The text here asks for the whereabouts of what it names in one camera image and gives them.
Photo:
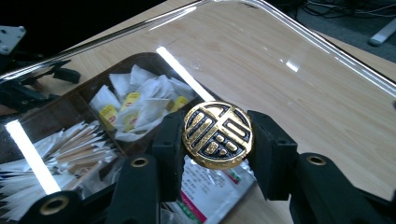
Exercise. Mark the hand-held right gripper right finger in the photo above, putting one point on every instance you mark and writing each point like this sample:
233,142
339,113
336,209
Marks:
274,161

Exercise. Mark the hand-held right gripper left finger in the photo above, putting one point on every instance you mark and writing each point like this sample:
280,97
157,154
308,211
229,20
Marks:
168,155

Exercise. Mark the square metal compartment box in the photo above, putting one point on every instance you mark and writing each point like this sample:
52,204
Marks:
71,93

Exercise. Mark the pile of white tea bags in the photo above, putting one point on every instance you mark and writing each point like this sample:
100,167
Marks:
146,90

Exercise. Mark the pile of paper-wrapped toothpicks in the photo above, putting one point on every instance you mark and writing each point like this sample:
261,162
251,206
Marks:
77,149

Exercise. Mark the white desk frame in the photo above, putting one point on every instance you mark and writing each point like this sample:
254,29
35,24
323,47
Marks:
384,31

